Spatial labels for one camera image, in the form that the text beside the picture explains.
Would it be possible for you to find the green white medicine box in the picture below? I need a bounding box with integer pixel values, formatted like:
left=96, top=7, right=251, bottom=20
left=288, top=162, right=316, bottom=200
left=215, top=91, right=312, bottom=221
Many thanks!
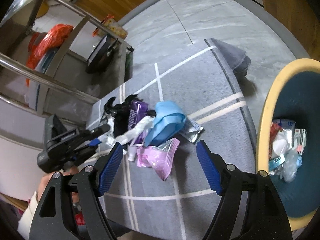
left=293, top=128, right=307, bottom=155

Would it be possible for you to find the light blue plastic wrapper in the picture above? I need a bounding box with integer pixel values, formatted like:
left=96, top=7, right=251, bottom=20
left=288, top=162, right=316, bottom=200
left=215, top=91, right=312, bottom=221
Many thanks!
left=144, top=101, right=187, bottom=147

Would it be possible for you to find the blue bin with yellow rim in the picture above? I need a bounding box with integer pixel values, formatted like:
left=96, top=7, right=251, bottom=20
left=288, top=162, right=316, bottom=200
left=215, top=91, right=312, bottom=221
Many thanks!
left=255, top=59, right=319, bottom=231

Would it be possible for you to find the black baking tray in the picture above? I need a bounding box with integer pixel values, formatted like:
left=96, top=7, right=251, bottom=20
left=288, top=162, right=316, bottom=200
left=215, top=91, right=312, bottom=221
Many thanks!
left=86, top=34, right=118, bottom=74

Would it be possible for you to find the white tissue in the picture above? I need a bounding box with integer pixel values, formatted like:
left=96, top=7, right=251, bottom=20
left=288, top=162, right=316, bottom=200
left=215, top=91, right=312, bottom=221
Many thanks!
left=114, top=115, right=155, bottom=145

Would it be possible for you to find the purple snack wrapper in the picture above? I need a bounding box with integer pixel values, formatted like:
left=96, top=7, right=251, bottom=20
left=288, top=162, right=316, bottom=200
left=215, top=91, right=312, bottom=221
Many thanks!
left=127, top=100, right=149, bottom=131

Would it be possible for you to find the black plastic bag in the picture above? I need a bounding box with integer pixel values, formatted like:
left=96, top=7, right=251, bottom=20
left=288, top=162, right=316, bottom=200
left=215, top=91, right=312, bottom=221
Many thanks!
left=104, top=94, right=138, bottom=138

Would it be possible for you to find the blue white wet-wipes pack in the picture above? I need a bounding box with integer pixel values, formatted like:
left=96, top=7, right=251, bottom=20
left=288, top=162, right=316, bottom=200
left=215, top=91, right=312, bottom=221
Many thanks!
left=268, top=119, right=296, bottom=160

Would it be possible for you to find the pink plastic wrapper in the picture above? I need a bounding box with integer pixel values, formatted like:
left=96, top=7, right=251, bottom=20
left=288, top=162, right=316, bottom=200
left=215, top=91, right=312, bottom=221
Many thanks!
left=137, top=138, right=180, bottom=181

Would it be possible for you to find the person's left hand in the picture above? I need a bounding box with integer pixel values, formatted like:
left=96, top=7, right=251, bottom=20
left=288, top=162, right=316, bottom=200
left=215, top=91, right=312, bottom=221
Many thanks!
left=36, top=166, right=80, bottom=201

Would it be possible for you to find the red plastic bag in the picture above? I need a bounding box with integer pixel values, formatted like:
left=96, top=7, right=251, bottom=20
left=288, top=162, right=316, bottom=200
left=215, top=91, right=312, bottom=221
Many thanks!
left=24, top=23, right=74, bottom=86

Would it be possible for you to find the silver foil sachet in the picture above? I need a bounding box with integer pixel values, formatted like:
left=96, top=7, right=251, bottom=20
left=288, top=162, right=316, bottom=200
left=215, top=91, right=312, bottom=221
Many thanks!
left=179, top=119, right=204, bottom=144

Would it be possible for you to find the orange lidded snack jar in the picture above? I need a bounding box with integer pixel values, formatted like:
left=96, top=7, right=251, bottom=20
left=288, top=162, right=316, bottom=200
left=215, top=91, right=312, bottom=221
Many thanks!
left=92, top=14, right=128, bottom=39

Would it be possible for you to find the stainless steel shelf rack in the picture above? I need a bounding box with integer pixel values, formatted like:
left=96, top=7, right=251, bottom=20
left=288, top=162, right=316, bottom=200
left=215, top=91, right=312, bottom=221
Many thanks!
left=1, top=0, right=133, bottom=122

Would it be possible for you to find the clear plastic bottle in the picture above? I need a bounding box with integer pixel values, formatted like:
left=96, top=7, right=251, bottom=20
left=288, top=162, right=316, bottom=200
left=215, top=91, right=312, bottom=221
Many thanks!
left=280, top=150, right=303, bottom=183

